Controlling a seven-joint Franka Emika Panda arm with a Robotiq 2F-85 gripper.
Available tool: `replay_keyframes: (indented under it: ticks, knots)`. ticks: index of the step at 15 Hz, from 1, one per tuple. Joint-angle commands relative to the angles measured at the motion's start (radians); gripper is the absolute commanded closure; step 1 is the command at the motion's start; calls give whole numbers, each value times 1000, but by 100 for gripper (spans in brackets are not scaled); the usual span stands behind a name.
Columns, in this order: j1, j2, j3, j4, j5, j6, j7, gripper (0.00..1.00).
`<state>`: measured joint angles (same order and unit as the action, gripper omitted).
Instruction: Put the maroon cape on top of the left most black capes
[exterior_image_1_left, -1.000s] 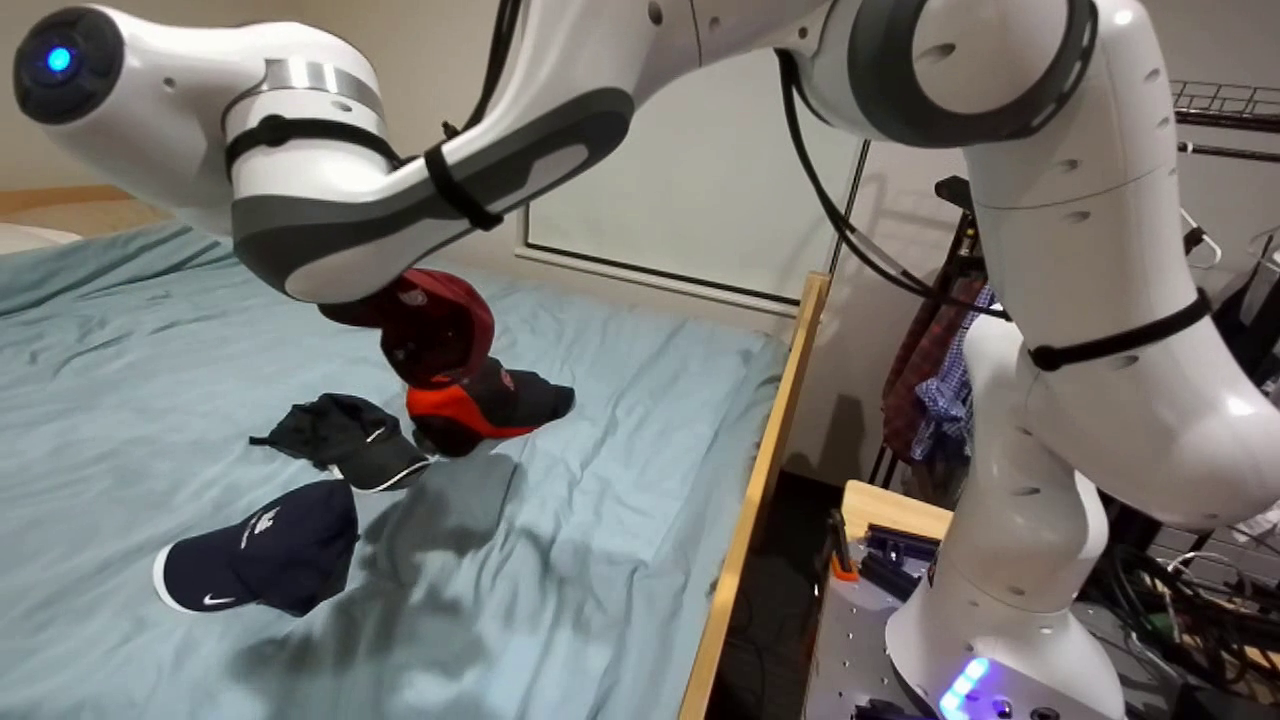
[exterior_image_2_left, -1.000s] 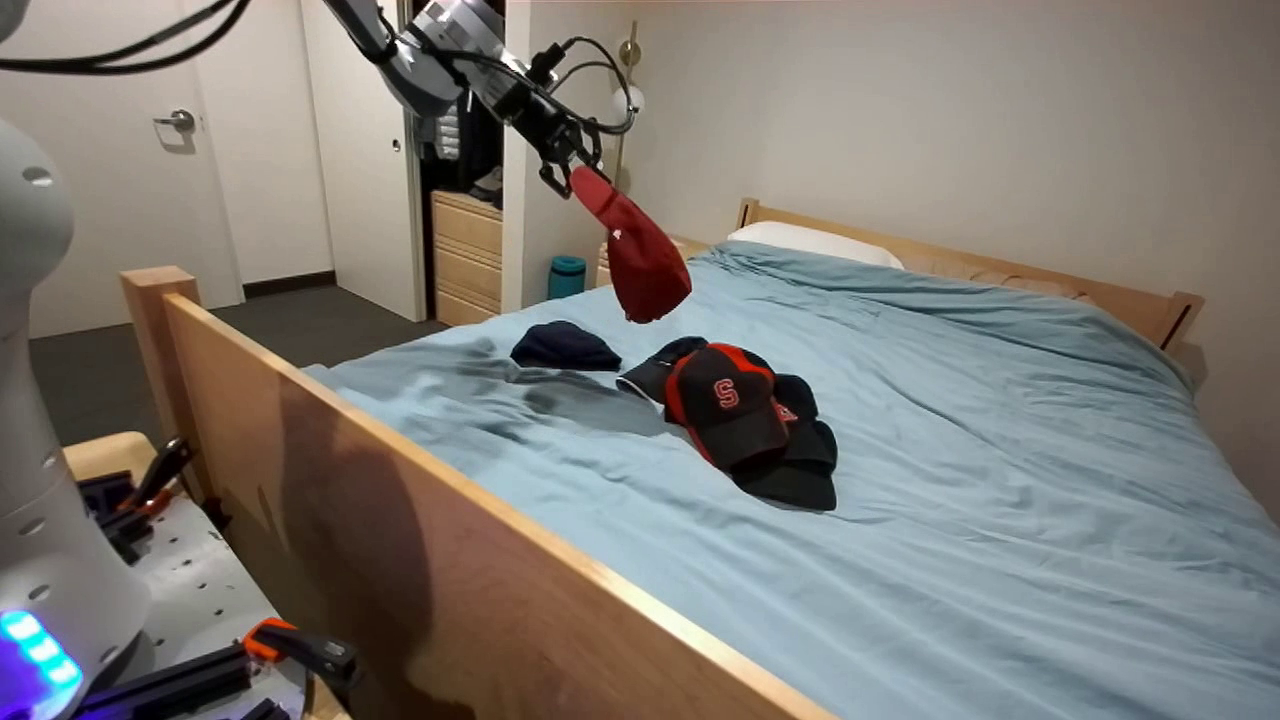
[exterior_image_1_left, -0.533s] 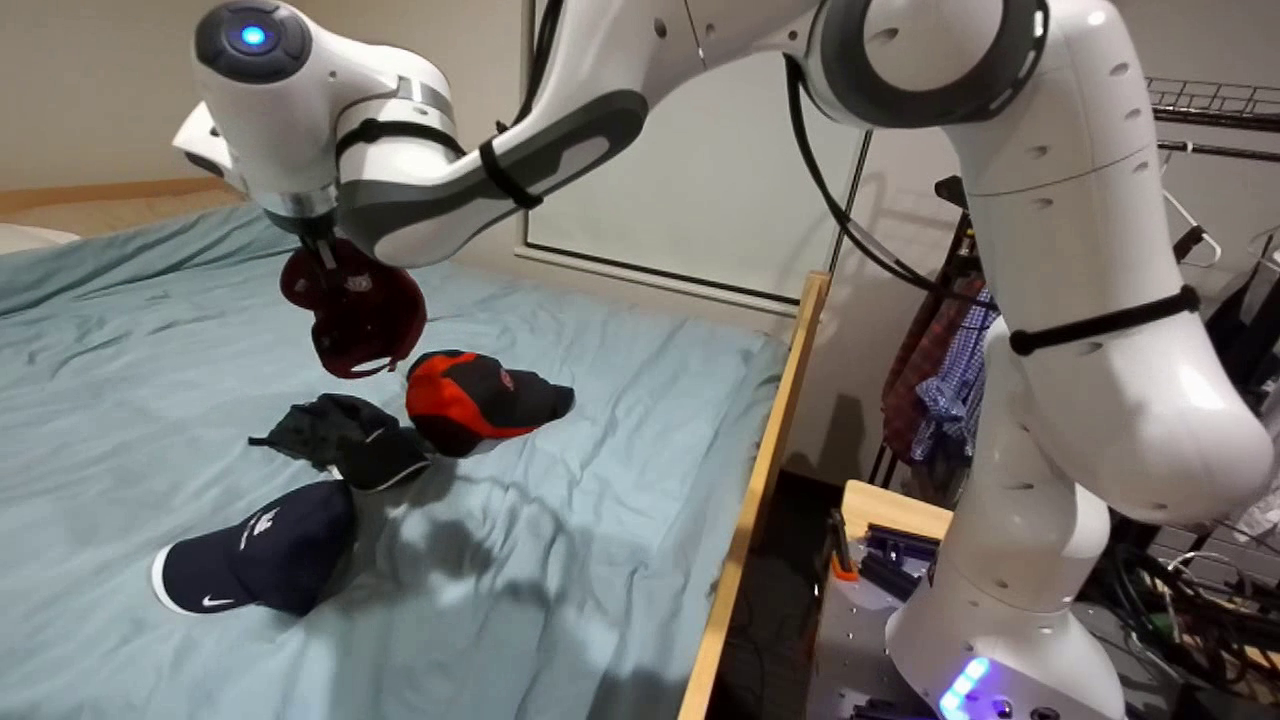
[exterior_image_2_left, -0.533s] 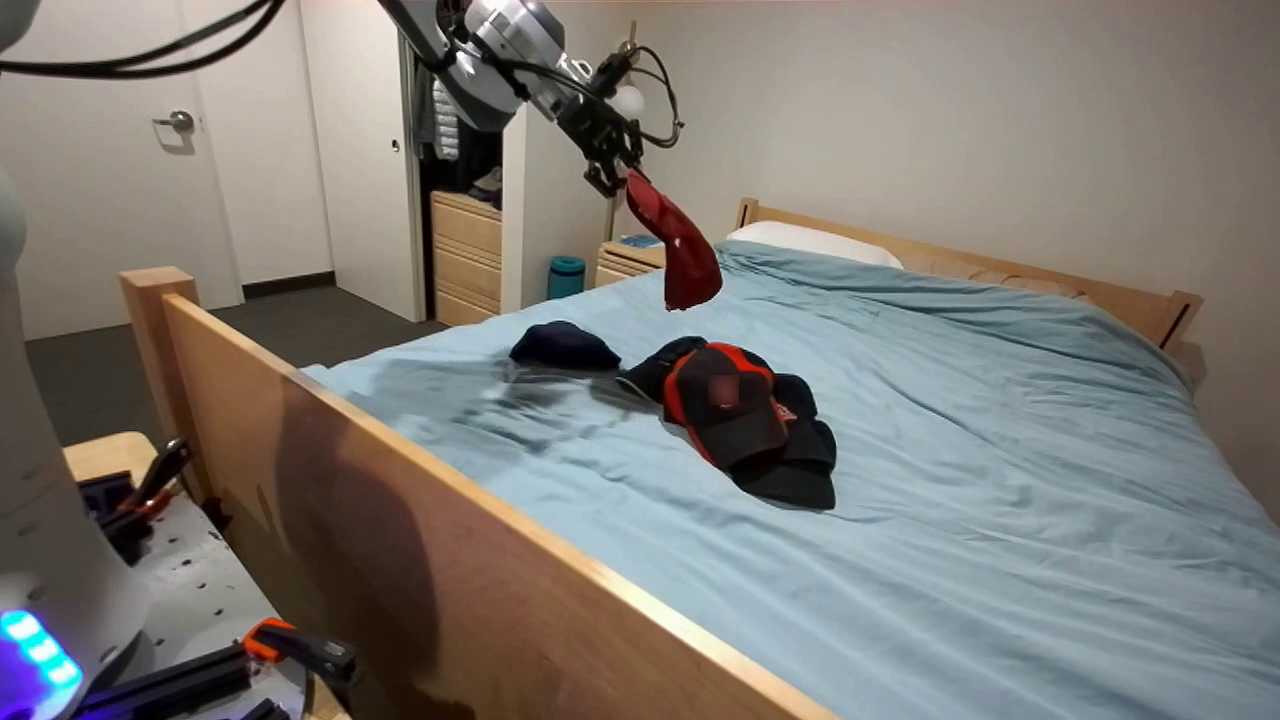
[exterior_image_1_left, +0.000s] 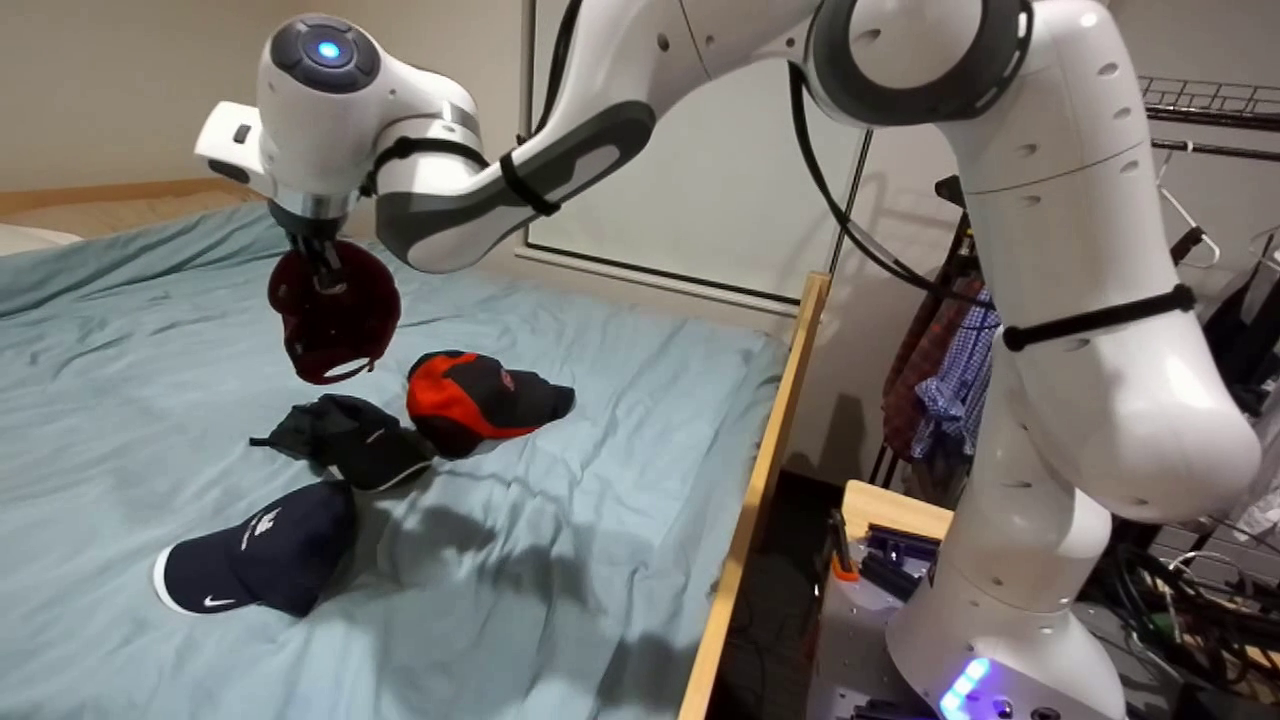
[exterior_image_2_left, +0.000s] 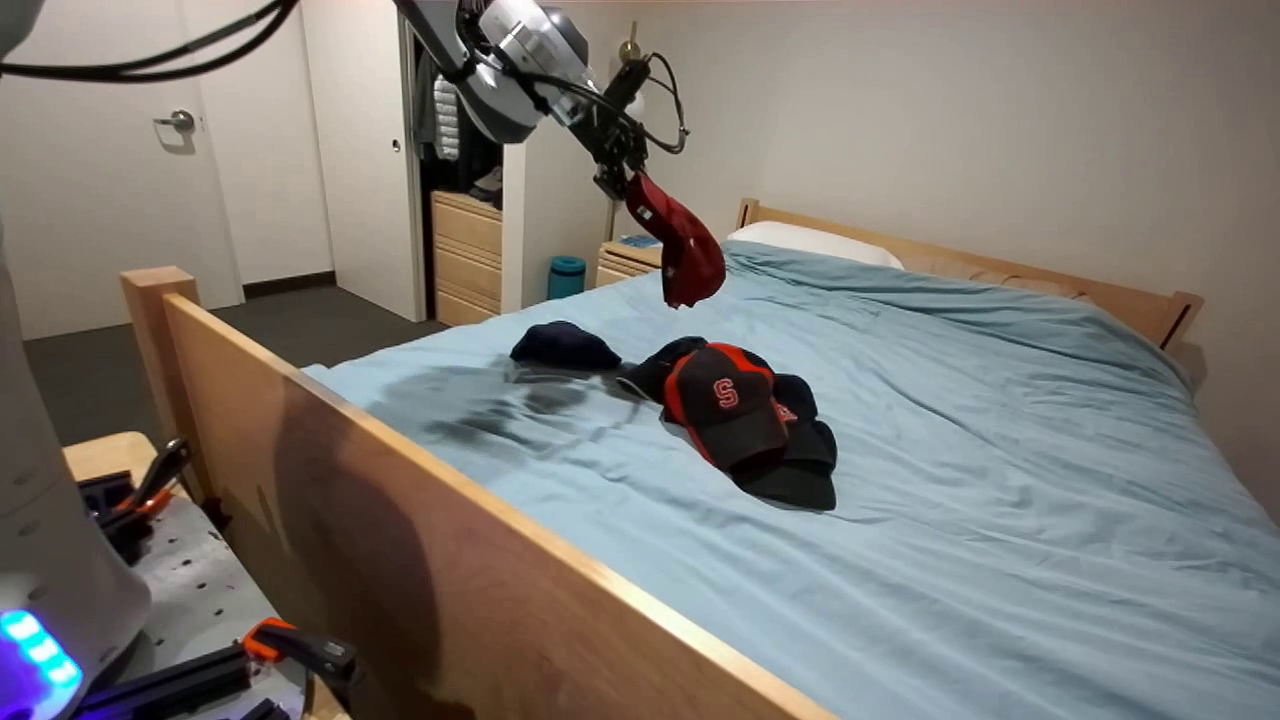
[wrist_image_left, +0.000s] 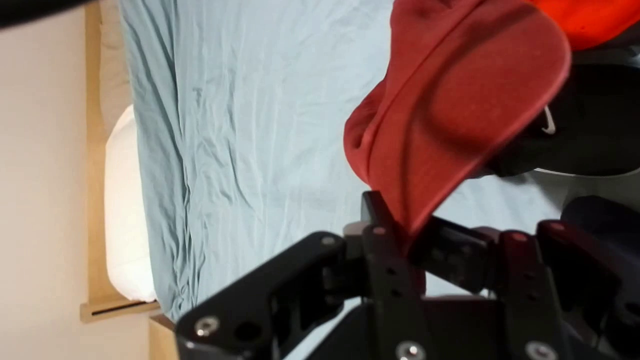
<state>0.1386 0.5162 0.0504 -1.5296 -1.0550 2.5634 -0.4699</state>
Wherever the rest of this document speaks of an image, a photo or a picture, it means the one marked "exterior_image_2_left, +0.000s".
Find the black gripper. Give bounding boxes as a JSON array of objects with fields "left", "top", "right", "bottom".
[{"left": 583, "top": 52, "right": 660, "bottom": 203}]

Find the light blue bed sheet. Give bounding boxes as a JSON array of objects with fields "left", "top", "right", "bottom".
[{"left": 301, "top": 237, "right": 1280, "bottom": 720}]

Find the wooden bed footboard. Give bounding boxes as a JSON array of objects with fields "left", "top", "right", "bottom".
[{"left": 117, "top": 265, "right": 841, "bottom": 720}]

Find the white open door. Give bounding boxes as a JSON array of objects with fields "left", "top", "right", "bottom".
[{"left": 294, "top": 0, "right": 433, "bottom": 327}]

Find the orange black clamp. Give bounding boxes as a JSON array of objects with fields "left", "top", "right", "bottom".
[
  {"left": 102, "top": 436, "right": 198, "bottom": 538},
  {"left": 76, "top": 611, "right": 362, "bottom": 720}
]

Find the white door with handle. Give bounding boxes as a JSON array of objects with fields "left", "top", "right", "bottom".
[{"left": 0, "top": 0, "right": 206, "bottom": 344}]

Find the grey perforated mounting plate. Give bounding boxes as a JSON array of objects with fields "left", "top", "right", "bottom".
[{"left": 125, "top": 490, "right": 317, "bottom": 720}]

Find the wooden nightstand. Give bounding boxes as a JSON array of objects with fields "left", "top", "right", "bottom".
[{"left": 591, "top": 237, "right": 673, "bottom": 293}]

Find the plain black cap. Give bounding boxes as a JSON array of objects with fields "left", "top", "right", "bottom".
[
  {"left": 773, "top": 373, "right": 821, "bottom": 422},
  {"left": 729, "top": 414, "right": 846, "bottom": 516}
]

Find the white pillow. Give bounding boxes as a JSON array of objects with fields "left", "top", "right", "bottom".
[{"left": 725, "top": 214, "right": 907, "bottom": 277}]

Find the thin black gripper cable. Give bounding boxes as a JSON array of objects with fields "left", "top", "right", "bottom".
[{"left": 625, "top": 48, "right": 691, "bottom": 161}]

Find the silver door handle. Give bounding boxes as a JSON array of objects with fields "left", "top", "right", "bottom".
[{"left": 150, "top": 108, "right": 199, "bottom": 143}]

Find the navy baseball cap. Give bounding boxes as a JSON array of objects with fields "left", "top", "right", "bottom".
[{"left": 508, "top": 314, "right": 625, "bottom": 375}]

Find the black and orange cap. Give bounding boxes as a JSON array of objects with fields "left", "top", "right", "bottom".
[{"left": 660, "top": 339, "right": 799, "bottom": 472}]

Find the wooden bed headboard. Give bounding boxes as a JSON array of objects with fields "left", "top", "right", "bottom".
[{"left": 735, "top": 197, "right": 1209, "bottom": 353}]

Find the black cap with white trim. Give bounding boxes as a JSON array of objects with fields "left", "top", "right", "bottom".
[{"left": 612, "top": 330, "right": 712, "bottom": 404}]

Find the floor lamp with globe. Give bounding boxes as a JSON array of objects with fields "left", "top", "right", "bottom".
[{"left": 596, "top": 15, "right": 654, "bottom": 247}]

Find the teal waste bin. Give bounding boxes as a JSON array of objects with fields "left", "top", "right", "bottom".
[{"left": 544, "top": 253, "right": 591, "bottom": 302}]

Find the light wooden board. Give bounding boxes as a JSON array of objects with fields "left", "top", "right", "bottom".
[{"left": 61, "top": 429, "right": 164, "bottom": 489}]

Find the hanging striped garment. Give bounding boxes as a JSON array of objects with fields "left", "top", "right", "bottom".
[{"left": 420, "top": 71, "right": 474, "bottom": 166}]

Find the maroon baseball cap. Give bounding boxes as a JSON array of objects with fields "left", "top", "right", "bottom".
[{"left": 622, "top": 164, "right": 731, "bottom": 313}]

